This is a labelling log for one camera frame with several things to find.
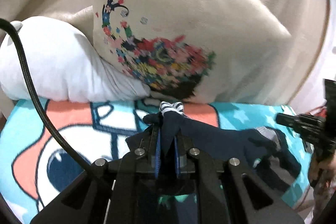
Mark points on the striped navy child pants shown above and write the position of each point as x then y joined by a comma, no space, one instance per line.
225,130

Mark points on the beige floral print pillow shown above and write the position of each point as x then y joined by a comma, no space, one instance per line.
193,50

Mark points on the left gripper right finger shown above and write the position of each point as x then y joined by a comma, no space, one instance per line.
242,185

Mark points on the white plush pillow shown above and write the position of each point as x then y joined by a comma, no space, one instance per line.
64,65

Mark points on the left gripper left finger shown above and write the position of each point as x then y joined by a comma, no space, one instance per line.
119,191

